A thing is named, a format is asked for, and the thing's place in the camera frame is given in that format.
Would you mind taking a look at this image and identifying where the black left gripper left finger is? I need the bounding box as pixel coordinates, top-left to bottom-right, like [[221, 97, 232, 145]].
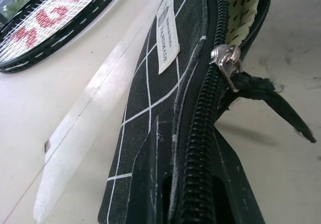
[[128, 115, 176, 224]]

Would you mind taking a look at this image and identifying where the black grid pouch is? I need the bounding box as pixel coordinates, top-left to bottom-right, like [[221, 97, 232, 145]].
[[98, 0, 317, 224]]

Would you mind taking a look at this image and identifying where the black racket with red print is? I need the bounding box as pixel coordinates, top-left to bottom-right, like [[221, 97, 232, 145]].
[[0, 0, 120, 74]]

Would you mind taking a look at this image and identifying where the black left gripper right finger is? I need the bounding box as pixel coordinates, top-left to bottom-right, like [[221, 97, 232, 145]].
[[212, 126, 266, 224]]

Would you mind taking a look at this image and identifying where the white tape strip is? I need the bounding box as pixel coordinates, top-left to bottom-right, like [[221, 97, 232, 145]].
[[32, 34, 153, 221]]

